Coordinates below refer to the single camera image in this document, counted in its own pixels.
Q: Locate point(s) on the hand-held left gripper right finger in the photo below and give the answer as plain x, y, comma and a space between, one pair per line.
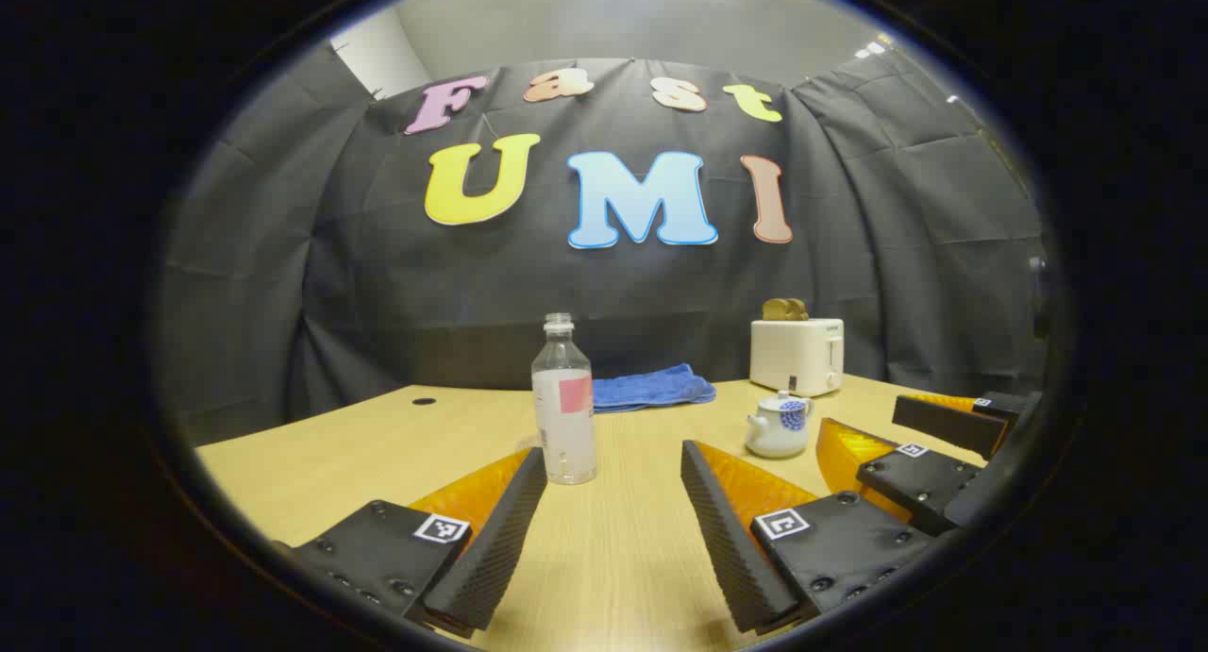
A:
722, 539

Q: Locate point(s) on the clear plastic water bottle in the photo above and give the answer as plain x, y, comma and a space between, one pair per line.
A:
563, 426

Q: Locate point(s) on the white blue-patterned teacup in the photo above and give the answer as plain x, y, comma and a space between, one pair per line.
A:
769, 440

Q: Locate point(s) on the brown bread slice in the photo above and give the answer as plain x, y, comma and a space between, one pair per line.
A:
800, 310
776, 309

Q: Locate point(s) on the black backdrop cloth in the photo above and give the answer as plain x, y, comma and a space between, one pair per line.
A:
661, 293

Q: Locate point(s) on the white toaster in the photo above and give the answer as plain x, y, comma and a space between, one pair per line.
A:
793, 355

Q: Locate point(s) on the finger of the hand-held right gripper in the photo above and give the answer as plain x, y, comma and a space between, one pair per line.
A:
944, 426
920, 487

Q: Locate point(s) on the blue towel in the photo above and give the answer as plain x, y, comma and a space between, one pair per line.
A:
651, 388

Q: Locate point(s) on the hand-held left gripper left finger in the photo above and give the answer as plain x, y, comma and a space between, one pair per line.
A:
500, 539

